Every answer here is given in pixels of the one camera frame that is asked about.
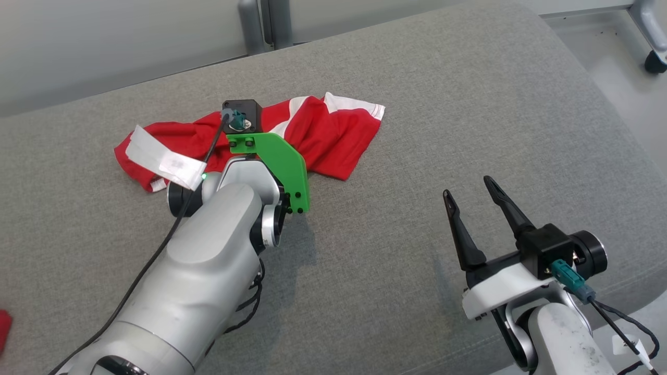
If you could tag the grey metal cart frame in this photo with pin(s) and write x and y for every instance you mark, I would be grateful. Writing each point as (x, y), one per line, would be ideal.
(651, 23)

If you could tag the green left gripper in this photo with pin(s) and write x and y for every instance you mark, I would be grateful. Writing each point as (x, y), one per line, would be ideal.
(284, 166)

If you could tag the grey partition post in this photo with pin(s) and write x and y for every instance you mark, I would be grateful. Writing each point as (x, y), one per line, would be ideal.
(251, 23)
(281, 21)

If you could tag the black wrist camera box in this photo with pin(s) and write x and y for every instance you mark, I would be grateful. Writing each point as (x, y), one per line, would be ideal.
(249, 110)
(544, 250)

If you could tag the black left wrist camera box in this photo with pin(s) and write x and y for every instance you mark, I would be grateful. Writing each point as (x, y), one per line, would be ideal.
(249, 110)

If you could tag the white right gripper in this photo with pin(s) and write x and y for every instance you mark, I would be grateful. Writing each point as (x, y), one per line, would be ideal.
(500, 294)

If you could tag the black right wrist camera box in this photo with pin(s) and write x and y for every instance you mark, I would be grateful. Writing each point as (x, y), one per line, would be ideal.
(544, 250)

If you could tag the black caster wheel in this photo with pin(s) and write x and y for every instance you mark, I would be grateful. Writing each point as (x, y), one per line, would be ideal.
(656, 62)

